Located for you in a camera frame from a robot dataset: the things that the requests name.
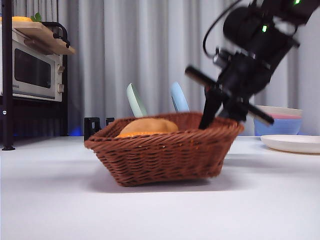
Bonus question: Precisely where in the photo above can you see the pink bowl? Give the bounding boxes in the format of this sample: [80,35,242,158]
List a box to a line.
[271,113,303,120]

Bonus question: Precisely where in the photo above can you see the black curved metal handle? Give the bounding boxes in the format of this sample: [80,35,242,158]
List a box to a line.
[41,21,70,48]

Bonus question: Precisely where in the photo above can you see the white flat plate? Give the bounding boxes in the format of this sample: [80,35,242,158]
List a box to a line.
[260,134,320,155]

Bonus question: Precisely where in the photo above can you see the wooden cutting board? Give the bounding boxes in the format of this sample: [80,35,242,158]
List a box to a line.
[11,21,76,56]

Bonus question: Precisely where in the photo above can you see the yellow food item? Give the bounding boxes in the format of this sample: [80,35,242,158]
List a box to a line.
[11,16,33,23]

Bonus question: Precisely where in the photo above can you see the black cable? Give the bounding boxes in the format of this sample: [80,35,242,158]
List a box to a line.
[202,0,242,58]

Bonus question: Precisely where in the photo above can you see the grey curtain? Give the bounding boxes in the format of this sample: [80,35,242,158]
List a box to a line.
[9,0,320,138]

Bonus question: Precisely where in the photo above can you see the pale green plate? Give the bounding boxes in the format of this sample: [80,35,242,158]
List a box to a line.
[126,82,148,118]

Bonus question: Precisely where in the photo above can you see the brown potato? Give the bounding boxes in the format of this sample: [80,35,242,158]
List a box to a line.
[119,117,179,137]

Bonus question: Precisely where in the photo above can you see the black dish rack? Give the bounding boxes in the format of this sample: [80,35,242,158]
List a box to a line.
[83,116,116,141]

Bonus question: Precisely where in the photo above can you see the pale blue plate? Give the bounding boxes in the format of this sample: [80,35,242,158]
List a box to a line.
[169,81,190,113]

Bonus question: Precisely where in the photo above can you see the brown wicker basket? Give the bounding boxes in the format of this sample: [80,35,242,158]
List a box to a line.
[84,111,245,188]

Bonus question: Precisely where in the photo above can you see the white toaster oven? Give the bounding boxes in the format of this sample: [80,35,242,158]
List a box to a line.
[11,27,65,103]

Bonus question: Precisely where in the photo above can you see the blue bowl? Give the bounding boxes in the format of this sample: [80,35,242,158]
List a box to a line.
[253,118,302,136]

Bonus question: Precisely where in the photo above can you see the black shelf frame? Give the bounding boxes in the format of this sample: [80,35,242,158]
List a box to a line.
[0,0,69,152]

